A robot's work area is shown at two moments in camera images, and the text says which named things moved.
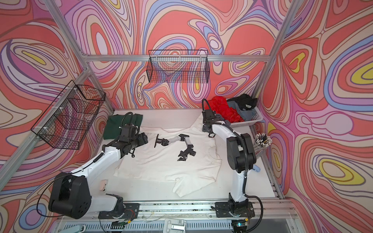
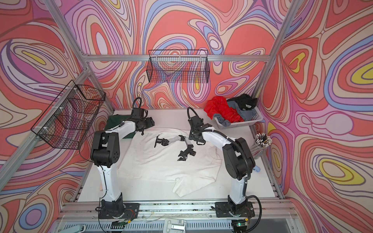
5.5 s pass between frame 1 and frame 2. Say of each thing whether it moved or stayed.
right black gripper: moved
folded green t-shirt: stayed
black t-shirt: stayed
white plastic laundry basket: stayed
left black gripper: moved
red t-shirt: stayed
